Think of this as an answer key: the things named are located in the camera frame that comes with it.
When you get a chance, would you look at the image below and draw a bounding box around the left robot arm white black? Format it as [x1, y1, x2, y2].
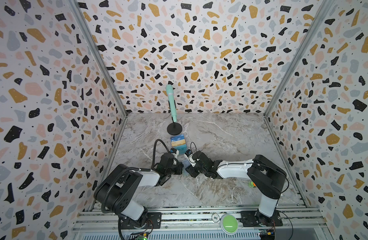
[94, 149, 184, 225]

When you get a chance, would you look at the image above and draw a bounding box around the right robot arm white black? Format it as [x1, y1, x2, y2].
[185, 150, 288, 218]

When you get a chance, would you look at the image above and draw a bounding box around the yellow VIP card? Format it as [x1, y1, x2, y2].
[171, 140, 186, 147]

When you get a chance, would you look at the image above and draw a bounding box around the blue VIP card in stand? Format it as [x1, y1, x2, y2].
[171, 134, 185, 142]

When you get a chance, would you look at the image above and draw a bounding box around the black round microphone stand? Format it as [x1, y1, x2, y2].
[167, 119, 183, 136]

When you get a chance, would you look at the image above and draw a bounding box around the small orange green toy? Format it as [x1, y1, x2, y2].
[248, 182, 257, 188]

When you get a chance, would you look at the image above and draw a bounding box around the green round push button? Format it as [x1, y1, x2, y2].
[220, 214, 238, 235]

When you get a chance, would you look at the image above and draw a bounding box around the mint green microphone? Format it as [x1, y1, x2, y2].
[166, 84, 177, 123]

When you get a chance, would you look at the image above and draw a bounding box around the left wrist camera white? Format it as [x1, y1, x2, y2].
[170, 148, 180, 159]

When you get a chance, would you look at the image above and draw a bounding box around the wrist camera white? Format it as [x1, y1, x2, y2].
[184, 149, 196, 167]
[170, 148, 180, 159]

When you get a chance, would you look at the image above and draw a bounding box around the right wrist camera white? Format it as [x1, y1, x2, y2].
[184, 149, 196, 167]

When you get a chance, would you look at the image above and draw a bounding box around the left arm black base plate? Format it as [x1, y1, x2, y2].
[118, 212, 162, 231]

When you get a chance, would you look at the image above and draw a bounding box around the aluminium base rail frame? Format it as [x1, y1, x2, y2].
[70, 205, 333, 240]

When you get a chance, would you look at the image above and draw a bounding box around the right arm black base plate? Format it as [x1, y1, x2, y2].
[240, 210, 283, 227]

